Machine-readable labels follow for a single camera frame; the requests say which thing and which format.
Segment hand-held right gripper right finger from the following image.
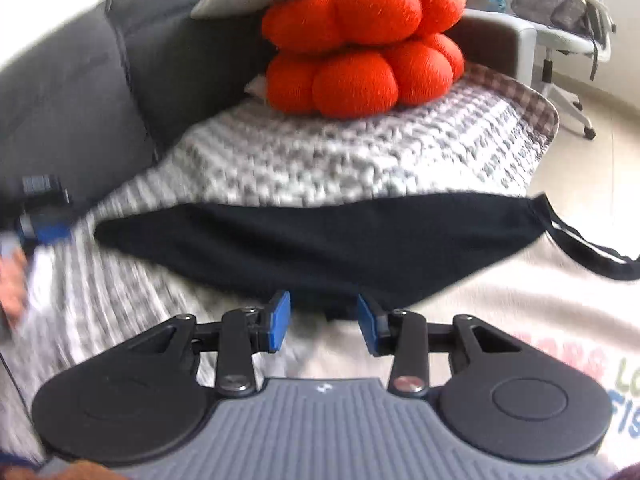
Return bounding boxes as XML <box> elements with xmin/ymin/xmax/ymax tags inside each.
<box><xmin>356</xmin><ymin>294</ymin><xmax>523</xmax><ymax>396</ymax></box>

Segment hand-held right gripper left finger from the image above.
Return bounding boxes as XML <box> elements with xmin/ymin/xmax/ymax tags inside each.
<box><xmin>120</xmin><ymin>290</ymin><xmax>292</xmax><ymax>396</ymax></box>

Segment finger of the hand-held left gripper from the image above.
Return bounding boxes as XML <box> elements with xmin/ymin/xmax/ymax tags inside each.
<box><xmin>17</xmin><ymin>210</ymin><xmax>75</xmax><ymax>246</ymax></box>

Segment black top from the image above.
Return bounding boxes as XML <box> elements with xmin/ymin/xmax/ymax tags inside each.
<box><xmin>94</xmin><ymin>192</ymin><xmax>640</xmax><ymax>321</ymax></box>

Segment beige printed sweatshirt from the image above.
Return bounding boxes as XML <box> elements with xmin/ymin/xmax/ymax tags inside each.
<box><xmin>280</xmin><ymin>230</ymin><xmax>640</xmax><ymax>480</ymax></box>

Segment person's left hand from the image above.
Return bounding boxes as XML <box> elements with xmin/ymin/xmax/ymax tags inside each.
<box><xmin>0</xmin><ymin>250</ymin><xmax>28</xmax><ymax>331</ymax></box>

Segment grey sofa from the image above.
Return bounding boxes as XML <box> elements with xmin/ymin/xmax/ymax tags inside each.
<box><xmin>0</xmin><ymin>0</ymin><xmax>538</xmax><ymax>221</ymax></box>

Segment grey checked quilt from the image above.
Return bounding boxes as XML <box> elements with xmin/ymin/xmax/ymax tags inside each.
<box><xmin>0</xmin><ymin>62</ymin><xmax>561</xmax><ymax>461</ymax></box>

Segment orange plush cushion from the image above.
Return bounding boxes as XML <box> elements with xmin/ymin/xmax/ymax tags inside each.
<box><xmin>261</xmin><ymin>0</ymin><xmax>467</xmax><ymax>120</ymax></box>

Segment grey office chair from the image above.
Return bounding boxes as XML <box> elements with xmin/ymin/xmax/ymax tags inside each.
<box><xmin>510</xmin><ymin>0</ymin><xmax>618</xmax><ymax>140</ymax></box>

